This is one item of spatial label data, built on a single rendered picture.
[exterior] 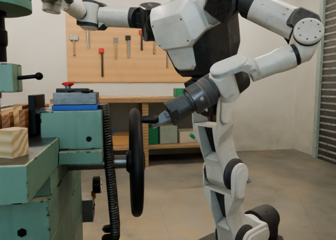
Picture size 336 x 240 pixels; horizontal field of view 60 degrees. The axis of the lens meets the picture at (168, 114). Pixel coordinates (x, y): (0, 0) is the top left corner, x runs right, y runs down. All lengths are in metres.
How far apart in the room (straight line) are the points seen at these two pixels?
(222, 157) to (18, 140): 0.92
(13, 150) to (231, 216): 1.09
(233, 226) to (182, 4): 0.99
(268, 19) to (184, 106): 0.36
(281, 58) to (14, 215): 0.76
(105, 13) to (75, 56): 2.80
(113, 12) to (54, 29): 2.93
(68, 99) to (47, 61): 3.54
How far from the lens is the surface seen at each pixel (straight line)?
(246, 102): 4.56
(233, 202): 1.35
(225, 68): 0.86
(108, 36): 4.16
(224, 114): 1.20
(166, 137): 3.78
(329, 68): 4.33
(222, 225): 1.50
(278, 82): 4.80
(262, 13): 0.96
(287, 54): 0.90
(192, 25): 1.05
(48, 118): 0.70
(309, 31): 0.91
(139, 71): 4.12
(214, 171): 1.33
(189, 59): 1.11
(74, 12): 1.32
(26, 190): 0.50
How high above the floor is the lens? 1.02
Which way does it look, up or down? 6 degrees down
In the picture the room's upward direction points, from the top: straight up
